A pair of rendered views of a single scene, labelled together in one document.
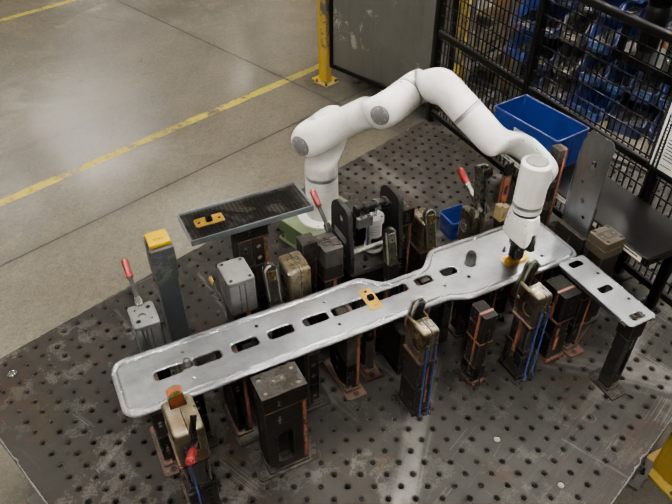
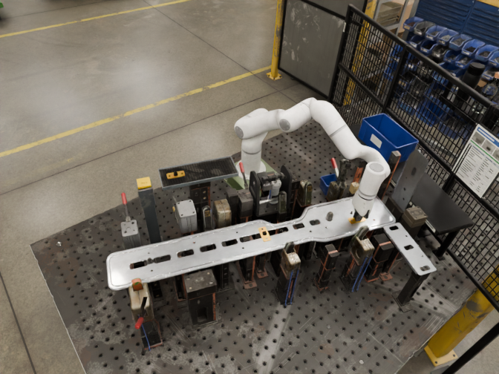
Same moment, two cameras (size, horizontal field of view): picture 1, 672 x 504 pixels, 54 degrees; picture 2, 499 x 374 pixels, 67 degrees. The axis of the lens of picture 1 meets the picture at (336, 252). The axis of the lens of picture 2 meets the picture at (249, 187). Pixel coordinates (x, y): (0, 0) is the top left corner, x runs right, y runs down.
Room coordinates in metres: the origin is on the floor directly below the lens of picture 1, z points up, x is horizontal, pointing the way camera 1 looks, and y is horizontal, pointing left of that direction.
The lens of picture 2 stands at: (0.20, -0.12, 2.39)
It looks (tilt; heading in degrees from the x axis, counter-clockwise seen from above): 44 degrees down; 5
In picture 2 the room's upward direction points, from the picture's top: 4 degrees clockwise
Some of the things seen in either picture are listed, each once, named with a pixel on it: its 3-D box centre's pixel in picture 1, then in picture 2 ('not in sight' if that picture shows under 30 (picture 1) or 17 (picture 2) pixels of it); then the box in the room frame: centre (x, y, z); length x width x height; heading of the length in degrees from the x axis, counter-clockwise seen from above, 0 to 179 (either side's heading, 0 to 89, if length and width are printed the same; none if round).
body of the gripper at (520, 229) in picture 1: (523, 223); (364, 200); (1.48, -0.54, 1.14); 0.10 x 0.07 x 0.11; 27
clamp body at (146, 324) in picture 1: (155, 359); (135, 251); (1.20, 0.51, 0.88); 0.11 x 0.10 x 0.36; 27
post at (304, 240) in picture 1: (308, 288); (231, 219); (1.47, 0.08, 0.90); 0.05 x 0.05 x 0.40; 27
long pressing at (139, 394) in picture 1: (365, 304); (261, 237); (1.30, -0.08, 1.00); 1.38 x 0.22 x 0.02; 117
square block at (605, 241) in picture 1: (592, 278); (404, 235); (1.53, -0.82, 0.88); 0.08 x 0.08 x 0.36; 27
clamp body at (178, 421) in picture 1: (194, 458); (146, 317); (0.89, 0.34, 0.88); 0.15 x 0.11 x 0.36; 27
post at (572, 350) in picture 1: (576, 312); (390, 255); (1.42, -0.74, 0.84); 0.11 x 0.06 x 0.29; 27
